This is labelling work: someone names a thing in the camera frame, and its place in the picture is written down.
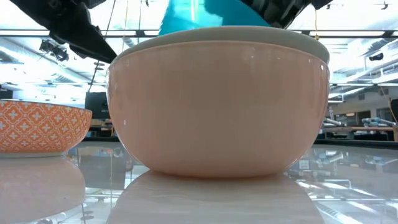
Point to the black overhead frame rail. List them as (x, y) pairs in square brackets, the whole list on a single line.
[(37, 33)]

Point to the grey background robot arm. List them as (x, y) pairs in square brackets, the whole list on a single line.
[(376, 121)]

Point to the orange patterned bowl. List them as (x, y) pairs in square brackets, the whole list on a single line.
[(40, 127)]

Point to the black monitor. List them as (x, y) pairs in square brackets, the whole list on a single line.
[(97, 105)]

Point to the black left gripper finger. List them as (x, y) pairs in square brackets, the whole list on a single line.
[(93, 46)]

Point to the wooden background table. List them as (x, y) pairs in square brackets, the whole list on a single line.
[(357, 128)]

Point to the grey-white bowl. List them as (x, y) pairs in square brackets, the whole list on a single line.
[(280, 36)]

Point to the black ceiling-mounted camera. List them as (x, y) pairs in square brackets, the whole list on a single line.
[(56, 51)]

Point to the large pink bowl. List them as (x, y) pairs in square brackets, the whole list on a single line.
[(217, 112)]

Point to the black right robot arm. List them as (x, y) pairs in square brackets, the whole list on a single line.
[(321, 3)]

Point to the teal bowl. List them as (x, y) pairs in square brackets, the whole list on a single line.
[(192, 15)]

